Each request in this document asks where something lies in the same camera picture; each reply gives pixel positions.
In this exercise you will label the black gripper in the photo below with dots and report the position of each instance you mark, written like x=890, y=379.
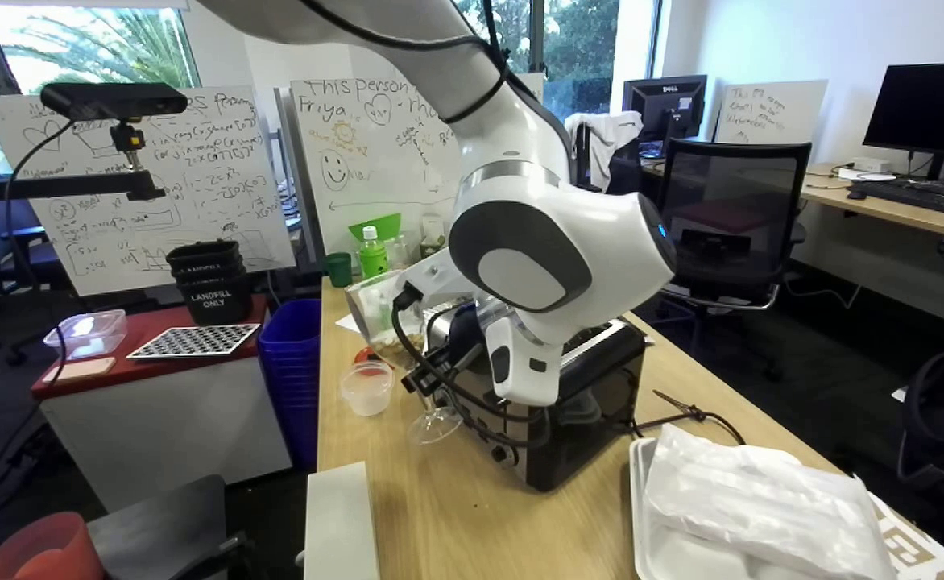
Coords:
x=441, y=361

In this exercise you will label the clear wine glass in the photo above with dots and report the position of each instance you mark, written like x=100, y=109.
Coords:
x=439, y=417

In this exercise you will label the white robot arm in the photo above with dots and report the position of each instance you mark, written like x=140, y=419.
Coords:
x=542, y=256

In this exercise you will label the small clear plastic bowl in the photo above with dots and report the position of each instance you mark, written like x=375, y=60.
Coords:
x=367, y=387

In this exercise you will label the green plastic bottle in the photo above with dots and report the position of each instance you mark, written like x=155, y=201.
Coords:
x=373, y=254

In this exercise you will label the black silver toaster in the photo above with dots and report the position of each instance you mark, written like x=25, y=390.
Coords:
x=549, y=445

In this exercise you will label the blue storage bin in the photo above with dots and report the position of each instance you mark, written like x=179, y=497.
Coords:
x=287, y=349

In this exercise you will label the white rectangular box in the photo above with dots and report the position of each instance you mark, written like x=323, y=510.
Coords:
x=339, y=526

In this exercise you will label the black stacked cups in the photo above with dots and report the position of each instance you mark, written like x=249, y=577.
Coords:
x=215, y=283

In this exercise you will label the checkerboard calibration sheet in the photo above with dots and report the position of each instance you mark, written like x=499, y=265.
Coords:
x=185, y=343

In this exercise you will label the white foam tray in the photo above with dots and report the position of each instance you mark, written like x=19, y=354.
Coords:
x=665, y=552

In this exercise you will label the black mesh office chair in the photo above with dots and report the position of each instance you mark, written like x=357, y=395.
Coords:
x=728, y=215

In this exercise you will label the crumpled clear plastic bag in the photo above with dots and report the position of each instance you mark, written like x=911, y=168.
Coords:
x=790, y=521

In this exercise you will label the red side table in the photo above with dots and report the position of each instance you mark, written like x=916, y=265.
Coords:
x=147, y=426

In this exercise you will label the red plastic bucket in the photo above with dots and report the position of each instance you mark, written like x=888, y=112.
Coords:
x=52, y=549

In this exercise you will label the black computer monitor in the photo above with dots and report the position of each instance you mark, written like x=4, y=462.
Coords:
x=911, y=112

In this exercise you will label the black camera on stand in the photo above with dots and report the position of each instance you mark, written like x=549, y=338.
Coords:
x=110, y=103

